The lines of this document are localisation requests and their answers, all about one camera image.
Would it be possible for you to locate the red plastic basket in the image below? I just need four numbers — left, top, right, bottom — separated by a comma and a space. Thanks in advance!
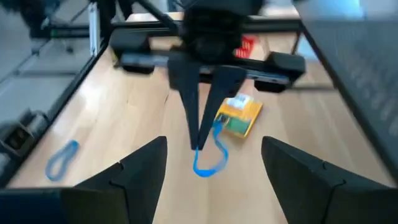
234, 34, 259, 60

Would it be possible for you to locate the yellow crayon box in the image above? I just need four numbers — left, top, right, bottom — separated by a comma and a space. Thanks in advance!
213, 93, 264, 140

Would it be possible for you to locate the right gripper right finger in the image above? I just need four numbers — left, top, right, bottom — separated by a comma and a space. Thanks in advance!
261, 135, 398, 224

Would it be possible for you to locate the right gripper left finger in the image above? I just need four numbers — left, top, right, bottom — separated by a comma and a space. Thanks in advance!
73, 135, 169, 224

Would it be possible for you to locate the silver aluminium extrusion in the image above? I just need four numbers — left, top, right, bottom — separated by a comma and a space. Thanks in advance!
88, 1, 103, 57

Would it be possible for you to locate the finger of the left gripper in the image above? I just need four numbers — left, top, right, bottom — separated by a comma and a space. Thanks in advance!
197, 65, 249, 151
167, 58, 202, 151

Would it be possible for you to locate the black boxy device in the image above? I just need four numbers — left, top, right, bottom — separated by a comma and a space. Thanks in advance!
0, 107, 52, 164

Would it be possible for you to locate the black mesh desk riser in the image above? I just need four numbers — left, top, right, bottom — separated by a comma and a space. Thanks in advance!
292, 0, 398, 186

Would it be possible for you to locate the blue rubber band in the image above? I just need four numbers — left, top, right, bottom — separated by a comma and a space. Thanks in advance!
44, 139, 81, 182
192, 119, 230, 179

